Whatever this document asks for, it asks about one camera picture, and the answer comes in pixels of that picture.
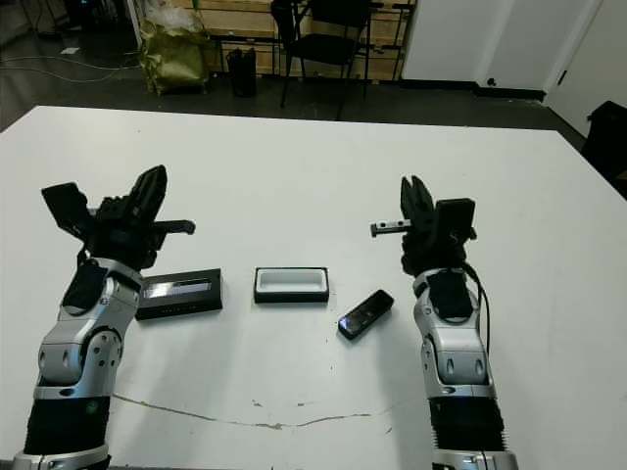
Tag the white framed desk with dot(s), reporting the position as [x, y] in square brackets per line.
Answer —
[134, 24]

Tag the white door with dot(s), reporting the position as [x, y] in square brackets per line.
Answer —
[597, 59]

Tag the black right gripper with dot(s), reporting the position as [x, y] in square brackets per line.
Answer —
[426, 249]

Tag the black waste bin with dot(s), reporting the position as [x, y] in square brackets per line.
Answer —
[241, 71]

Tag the black folding stand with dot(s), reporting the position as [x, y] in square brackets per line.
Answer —
[286, 14]

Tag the black chair back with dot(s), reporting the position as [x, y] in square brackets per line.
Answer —
[607, 142]

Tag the black box lid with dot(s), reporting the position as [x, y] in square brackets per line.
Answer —
[181, 298]

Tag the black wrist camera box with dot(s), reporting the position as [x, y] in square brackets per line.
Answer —
[63, 203]
[455, 220]

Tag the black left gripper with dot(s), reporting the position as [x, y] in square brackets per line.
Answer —
[122, 235]

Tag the white paper sheet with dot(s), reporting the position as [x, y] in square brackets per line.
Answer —
[70, 50]

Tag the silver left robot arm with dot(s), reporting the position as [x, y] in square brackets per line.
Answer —
[73, 357]

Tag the yellow-green plastic bag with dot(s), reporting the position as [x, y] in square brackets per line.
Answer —
[171, 59]

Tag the black box with white insert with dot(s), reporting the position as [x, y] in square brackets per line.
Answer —
[291, 286]

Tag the black mesh chair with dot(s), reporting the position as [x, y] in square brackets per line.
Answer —
[325, 46]

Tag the black phone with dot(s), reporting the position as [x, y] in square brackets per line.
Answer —
[365, 315]

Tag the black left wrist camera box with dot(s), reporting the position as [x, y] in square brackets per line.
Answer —
[63, 203]

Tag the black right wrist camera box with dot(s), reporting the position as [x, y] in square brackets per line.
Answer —
[455, 220]

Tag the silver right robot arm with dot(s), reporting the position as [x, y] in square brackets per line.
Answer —
[455, 343]

